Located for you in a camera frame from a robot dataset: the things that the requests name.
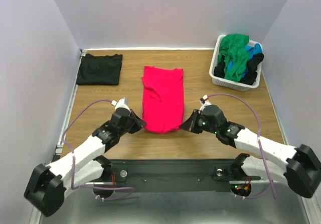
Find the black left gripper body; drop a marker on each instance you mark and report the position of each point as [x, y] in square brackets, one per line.
[124, 130]

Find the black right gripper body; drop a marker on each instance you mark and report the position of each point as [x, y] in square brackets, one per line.
[195, 121]

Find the pink t shirt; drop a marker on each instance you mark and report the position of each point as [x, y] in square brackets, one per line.
[163, 99]

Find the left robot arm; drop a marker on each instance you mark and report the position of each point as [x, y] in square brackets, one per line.
[82, 165]

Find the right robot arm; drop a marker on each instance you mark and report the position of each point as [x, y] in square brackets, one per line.
[296, 167]

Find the white plastic laundry basket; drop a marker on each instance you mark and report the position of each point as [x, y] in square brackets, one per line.
[228, 83]

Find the black t shirt in basket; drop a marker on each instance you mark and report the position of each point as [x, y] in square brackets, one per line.
[248, 76]

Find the folded black t shirt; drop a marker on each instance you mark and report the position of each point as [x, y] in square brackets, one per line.
[99, 70]

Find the green t shirt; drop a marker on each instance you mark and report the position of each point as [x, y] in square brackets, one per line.
[234, 55]

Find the blue t shirt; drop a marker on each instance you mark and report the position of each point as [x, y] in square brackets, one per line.
[251, 50]

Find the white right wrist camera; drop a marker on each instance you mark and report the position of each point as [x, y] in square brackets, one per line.
[204, 101]

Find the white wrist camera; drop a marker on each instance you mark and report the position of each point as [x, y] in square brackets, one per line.
[204, 101]
[122, 103]

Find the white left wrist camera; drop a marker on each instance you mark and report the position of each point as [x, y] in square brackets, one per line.
[122, 103]

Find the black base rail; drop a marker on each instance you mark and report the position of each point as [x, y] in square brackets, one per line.
[177, 175]

